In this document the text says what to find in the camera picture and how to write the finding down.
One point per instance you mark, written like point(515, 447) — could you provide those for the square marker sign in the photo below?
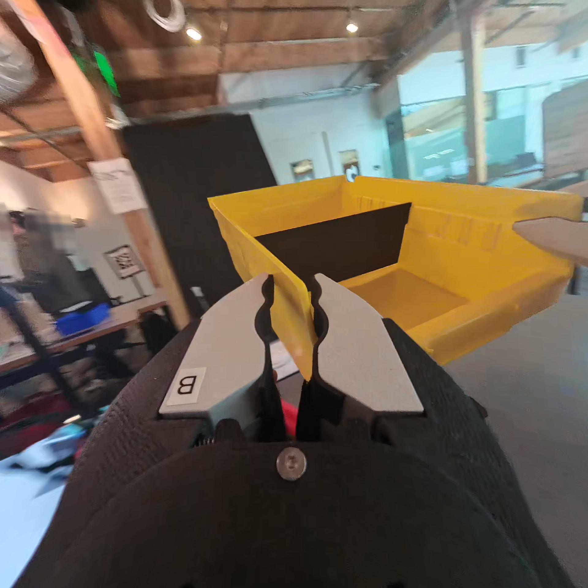
point(123, 262)

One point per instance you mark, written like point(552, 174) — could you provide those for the blue plastic bin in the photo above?
point(82, 319)

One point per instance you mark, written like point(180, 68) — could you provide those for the silver ventilation duct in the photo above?
point(13, 64)

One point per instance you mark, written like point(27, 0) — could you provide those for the green exit sign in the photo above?
point(108, 69)

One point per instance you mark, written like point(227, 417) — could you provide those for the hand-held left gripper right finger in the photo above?
point(363, 358)

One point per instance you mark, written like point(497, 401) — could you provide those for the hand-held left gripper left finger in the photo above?
point(220, 353)

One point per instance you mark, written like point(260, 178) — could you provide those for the white paper notice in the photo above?
point(117, 183)

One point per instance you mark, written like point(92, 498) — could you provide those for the long wooden desk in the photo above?
point(69, 340)

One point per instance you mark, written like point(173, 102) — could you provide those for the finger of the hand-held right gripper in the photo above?
point(556, 239)

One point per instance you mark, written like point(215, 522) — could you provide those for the black bin divider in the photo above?
point(340, 243)

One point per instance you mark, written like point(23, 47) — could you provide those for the yellow plastic bin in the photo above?
point(459, 285)

